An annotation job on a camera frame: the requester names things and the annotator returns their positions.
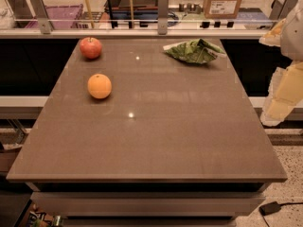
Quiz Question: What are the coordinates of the purple plastic crate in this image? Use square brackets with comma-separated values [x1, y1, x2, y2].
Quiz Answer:
[25, 3, 85, 29]

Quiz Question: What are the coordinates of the red apple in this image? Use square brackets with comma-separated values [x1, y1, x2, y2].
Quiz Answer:
[80, 37, 102, 60]

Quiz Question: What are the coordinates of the green jalapeno chip bag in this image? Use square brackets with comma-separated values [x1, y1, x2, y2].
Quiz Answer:
[163, 39, 226, 64]

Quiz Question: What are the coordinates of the grey metal railing post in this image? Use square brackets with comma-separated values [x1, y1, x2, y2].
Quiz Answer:
[158, 0, 169, 35]

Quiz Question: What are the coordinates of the grey right railing post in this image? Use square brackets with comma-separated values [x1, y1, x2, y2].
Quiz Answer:
[269, 0, 298, 21]

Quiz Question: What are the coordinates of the cardboard box with label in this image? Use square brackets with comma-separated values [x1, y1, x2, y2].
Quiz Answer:
[203, 0, 242, 19]

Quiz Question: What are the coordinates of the orange fruit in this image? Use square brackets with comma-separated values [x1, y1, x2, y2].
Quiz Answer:
[87, 74, 112, 99]

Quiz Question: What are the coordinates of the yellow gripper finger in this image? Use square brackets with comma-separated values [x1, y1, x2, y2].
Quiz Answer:
[260, 61, 303, 127]
[258, 19, 285, 47]

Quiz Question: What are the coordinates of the grey left railing post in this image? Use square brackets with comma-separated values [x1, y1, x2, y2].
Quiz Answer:
[30, 0, 53, 34]

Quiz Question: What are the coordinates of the black power adapter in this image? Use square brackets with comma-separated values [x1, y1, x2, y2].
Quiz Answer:
[258, 201, 281, 216]

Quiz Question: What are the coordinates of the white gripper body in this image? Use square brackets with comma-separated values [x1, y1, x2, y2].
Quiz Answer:
[280, 0, 303, 61]

